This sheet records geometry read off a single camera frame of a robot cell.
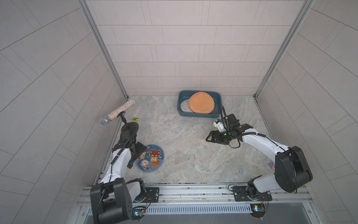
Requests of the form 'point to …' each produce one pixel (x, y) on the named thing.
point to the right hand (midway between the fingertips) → (210, 139)
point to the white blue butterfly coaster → (184, 106)
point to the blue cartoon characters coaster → (152, 160)
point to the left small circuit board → (138, 213)
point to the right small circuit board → (258, 210)
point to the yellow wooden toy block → (134, 119)
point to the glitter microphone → (106, 120)
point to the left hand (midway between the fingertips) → (140, 150)
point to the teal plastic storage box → (184, 94)
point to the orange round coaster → (201, 102)
